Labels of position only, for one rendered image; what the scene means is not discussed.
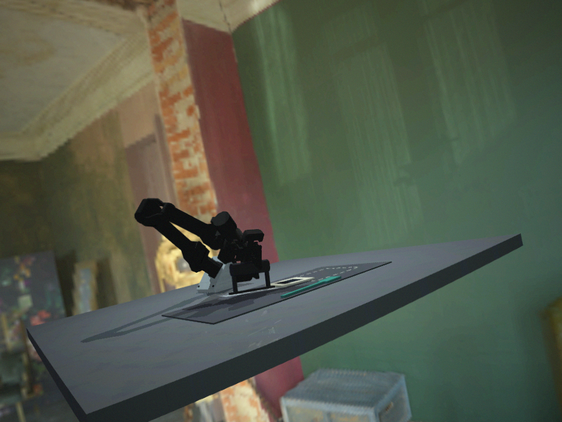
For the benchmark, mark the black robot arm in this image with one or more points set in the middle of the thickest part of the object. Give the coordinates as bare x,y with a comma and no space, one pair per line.
217,235

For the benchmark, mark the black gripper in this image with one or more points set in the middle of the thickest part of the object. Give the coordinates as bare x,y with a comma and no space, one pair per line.
249,250

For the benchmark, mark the cream tile with dark rectangle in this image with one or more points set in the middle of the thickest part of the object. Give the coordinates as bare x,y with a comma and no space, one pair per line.
292,281

